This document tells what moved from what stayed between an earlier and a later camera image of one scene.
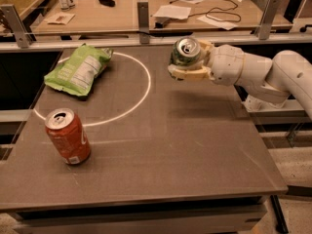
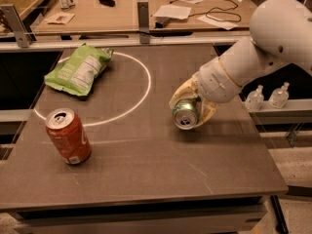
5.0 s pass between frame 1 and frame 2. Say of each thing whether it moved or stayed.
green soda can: moved
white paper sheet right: stayed
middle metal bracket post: stayed
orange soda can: stayed
